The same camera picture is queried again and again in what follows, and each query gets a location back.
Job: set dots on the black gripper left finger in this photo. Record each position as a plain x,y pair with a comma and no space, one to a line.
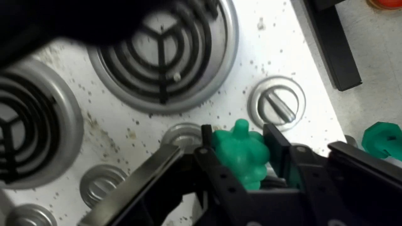
217,188

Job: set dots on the wooden toy play kitchen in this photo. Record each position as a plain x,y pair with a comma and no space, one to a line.
259,50

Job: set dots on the black coil stove burner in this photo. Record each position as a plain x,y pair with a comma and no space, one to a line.
69,126
201,82

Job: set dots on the green plastic grapes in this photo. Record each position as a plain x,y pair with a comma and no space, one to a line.
240,154

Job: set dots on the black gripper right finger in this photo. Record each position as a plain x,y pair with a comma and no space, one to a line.
359,183

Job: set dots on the small green plastic toy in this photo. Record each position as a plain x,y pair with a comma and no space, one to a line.
383,139

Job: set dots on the silver stove knob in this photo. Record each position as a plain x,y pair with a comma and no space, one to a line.
102,183
276,102
29,215
182,134

